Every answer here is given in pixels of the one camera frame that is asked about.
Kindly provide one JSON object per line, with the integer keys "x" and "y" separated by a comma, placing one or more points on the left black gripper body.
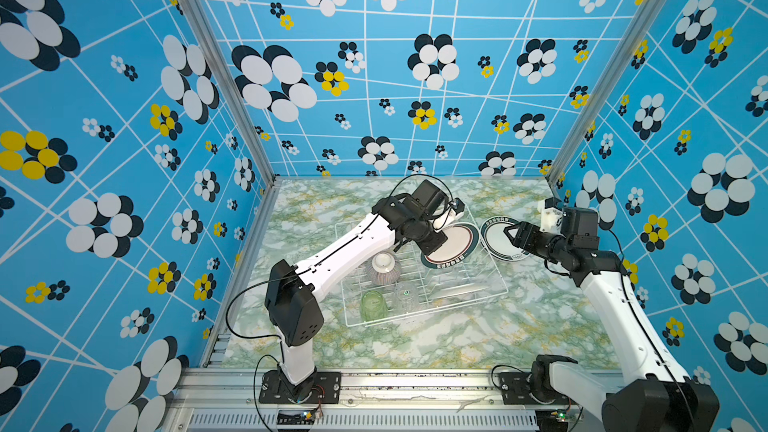
{"x": 428, "y": 237}

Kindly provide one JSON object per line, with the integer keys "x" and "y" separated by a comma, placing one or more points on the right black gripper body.
{"x": 543, "y": 245}

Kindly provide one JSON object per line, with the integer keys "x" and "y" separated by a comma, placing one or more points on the green rimmed white plate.
{"x": 495, "y": 239}

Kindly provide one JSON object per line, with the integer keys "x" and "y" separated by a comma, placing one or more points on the dark rimmed white plate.
{"x": 462, "y": 240}

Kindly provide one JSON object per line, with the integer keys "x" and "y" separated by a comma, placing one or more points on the white wire dish rack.
{"x": 479, "y": 265}

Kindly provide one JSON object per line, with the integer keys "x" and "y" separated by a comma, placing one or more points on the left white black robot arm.
{"x": 295, "y": 292}

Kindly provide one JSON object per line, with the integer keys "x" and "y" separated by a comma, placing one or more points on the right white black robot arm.
{"x": 657, "y": 394}

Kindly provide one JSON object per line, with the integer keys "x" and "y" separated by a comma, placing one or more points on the front white plate in rack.
{"x": 455, "y": 291}

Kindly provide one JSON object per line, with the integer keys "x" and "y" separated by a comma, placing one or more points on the clear glass cup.
{"x": 405, "y": 298}

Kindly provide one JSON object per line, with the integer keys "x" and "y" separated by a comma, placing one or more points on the green glass cup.
{"x": 373, "y": 306}

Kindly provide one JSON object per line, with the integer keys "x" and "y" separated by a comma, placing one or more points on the right circuit board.
{"x": 549, "y": 421}

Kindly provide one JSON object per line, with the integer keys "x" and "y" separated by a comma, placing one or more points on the circuit board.
{"x": 549, "y": 421}
{"x": 299, "y": 417}

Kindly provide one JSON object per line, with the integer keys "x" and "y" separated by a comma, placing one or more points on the left circuit board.
{"x": 299, "y": 417}

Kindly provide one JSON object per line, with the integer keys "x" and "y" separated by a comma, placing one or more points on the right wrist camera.
{"x": 551, "y": 214}

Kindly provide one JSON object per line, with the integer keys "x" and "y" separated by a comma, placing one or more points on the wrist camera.
{"x": 454, "y": 211}
{"x": 551, "y": 214}

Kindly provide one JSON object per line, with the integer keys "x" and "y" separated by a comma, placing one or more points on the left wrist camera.
{"x": 454, "y": 211}

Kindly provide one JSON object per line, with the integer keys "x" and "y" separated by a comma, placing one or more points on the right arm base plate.
{"x": 516, "y": 389}

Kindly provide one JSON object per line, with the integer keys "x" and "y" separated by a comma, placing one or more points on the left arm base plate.
{"x": 321, "y": 387}

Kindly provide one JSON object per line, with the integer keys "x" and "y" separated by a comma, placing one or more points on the right aluminium frame post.
{"x": 637, "y": 30}

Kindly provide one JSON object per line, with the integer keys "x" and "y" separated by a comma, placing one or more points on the aluminium frame post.
{"x": 194, "y": 12}
{"x": 637, "y": 30}

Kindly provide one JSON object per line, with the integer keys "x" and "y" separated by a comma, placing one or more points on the aluminium front rail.
{"x": 370, "y": 400}

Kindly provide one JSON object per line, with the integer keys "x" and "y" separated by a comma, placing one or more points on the left aluminium frame post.
{"x": 194, "y": 12}

